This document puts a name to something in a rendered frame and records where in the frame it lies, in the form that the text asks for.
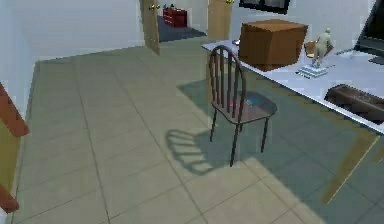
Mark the red chest of drawers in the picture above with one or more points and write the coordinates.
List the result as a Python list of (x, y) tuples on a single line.
[(175, 17)]

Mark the dark brown wooden chair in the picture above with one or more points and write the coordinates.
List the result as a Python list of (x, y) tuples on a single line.
[(239, 111)]

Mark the small teal flat object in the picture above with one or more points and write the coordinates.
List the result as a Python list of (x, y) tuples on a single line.
[(254, 100)]

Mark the light brown room door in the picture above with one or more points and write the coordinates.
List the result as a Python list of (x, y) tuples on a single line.
[(219, 20), (150, 28)]

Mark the brown cardboard box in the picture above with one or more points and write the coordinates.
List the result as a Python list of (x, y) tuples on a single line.
[(271, 43)]

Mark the brass door knob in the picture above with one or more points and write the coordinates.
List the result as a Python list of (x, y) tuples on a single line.
[(154, 6), (229, 1)]

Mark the beige figure statue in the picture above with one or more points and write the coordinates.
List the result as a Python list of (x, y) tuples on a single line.
[(321, 46)]

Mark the white table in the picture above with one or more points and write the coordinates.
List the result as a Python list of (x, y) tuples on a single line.
[(346, 75)]

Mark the dark brown tray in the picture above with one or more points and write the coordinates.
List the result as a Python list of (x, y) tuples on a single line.
[(358, 101)]

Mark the black computer monitor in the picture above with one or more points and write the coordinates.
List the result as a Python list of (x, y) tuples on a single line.
[(375, 30)]

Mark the black framed wall picture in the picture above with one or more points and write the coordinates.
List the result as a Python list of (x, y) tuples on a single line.
[(266, 4)]

